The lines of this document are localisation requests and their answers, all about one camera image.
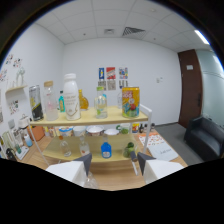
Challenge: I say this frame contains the tall glass jar wood lid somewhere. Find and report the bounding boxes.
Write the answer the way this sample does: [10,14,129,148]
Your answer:
[43,80,60,122]

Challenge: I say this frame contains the blue printed bowl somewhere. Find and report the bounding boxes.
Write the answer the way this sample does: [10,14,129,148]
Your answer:
[58,125,74,138]

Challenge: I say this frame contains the black sofa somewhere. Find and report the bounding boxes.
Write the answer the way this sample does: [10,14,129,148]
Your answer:
[183,115,224,163]

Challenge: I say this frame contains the brown door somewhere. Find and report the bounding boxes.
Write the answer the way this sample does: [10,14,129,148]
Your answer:
[177,48,204,129]

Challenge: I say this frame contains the yellow cup white lid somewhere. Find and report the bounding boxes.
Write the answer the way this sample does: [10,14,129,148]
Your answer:
[131,122,140,134]

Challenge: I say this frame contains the wooden muddler black handle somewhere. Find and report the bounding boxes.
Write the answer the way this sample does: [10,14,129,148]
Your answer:
[129,150,139,163]

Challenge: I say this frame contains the orange basket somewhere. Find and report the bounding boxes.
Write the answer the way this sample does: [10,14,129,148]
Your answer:
[30,125,46,142]

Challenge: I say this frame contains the white countertop appliance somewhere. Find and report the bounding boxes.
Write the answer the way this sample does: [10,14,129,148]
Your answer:
[18,114,31,130]

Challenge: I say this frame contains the tall black silver can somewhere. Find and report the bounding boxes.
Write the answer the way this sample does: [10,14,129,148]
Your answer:
[28,84,45,122]

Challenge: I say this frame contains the grey wall poster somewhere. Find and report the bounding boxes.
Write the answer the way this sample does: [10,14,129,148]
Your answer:
[118,79,129,90]
[107,79,117,91]
[97,80,107,91]

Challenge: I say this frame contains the ceiling air vent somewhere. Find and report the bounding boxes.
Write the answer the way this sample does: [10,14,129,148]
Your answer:
[121,26,147,38]

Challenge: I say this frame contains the clear bottle blue cap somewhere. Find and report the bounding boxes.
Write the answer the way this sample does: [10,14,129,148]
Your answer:
[116,91,124,110]

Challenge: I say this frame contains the clear bottle green cap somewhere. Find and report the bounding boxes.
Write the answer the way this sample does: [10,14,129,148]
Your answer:
[94,86,109,120]

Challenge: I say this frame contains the white wood two-tier rack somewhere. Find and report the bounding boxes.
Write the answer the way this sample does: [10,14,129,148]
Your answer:
[28,103,154,176]

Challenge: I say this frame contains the yellow drink can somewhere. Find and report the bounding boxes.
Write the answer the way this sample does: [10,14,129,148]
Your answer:
[121,86,141,119]

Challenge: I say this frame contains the red wall poster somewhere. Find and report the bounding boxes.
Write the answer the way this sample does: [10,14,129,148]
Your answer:
[106,66,117,80]

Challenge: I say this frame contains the white light blue cup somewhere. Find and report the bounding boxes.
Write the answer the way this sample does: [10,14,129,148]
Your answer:
[23,134,34,148]

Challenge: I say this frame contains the white cup green print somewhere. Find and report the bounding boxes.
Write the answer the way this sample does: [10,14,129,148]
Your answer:
[119,123,132,135]

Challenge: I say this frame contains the white vase figure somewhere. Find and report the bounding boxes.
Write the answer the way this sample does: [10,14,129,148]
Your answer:
[15,66,27,88]

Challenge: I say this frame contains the glass jar of limes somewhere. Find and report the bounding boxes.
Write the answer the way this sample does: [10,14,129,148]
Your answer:
[122,142,136,159]

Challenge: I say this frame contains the black kettle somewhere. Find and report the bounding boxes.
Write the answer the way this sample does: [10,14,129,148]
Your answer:
[5,147,19,162]

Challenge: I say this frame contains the blue liquid bottle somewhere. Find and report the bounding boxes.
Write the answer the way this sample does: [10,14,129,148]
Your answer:
[100,134,113,159]

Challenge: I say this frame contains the large white bottle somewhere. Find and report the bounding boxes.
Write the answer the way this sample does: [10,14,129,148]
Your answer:
[62,72,82,121]

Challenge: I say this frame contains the round amber liquid bottle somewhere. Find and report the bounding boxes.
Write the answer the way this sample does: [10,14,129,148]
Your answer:
[78,88,90,111]

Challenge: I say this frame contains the small teal bottle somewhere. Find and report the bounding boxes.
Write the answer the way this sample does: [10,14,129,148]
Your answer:
[58,90,66,113]

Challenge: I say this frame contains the wooden wall shelf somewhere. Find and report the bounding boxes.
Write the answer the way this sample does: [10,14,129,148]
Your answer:
[4,84,29,94]

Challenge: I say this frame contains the white bowl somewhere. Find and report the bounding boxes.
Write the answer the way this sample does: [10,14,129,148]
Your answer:
[103,128,120,136]
[73,125,87,137]
[86,125,104,137]

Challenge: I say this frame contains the colourful wall poster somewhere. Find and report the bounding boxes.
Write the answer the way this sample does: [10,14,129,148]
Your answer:
[118,67,129,80]

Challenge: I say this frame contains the ceiling light strip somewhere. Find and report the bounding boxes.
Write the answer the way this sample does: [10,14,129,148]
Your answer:
[194,29,211,46]

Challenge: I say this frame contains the orange patterned paper mat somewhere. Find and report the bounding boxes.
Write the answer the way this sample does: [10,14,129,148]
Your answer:
[138,131,167,148]

